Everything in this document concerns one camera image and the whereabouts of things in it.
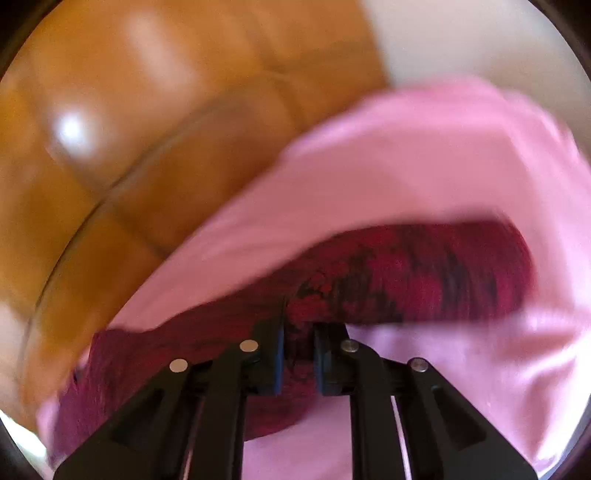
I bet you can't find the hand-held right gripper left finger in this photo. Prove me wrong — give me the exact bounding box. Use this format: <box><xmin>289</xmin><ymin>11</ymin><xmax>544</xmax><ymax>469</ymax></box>
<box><xmin>53</xmin><ymin>320</ymin><xmax>285</xmax><ymax>480</ymax></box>

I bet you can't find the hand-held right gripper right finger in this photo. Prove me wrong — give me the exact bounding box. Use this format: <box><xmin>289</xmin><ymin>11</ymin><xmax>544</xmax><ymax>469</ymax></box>
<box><xmin>314</xmin><ymin>322</ymin><xmax>539</xmax><ymax>480</ymax></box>

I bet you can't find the red floral garment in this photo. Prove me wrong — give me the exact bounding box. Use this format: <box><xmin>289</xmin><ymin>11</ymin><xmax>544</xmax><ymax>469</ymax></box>
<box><xmin>50</xmin><ymin>220</ymin><xmax>533</xmax><ymax>464</ymax></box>

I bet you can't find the pink bed sheet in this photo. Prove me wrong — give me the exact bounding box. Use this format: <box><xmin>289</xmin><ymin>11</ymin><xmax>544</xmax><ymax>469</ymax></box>
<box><xmin>34</xmin><ymin>76</ymin><xmax>591</xmax><ymax>480</ymax></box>

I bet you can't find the wooden wardrobe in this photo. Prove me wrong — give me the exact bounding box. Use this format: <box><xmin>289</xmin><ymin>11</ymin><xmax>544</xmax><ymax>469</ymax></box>
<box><xmin>0</xmin><ymin>0</ymin><xmax>389</xmax><ymax>432</ymax></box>

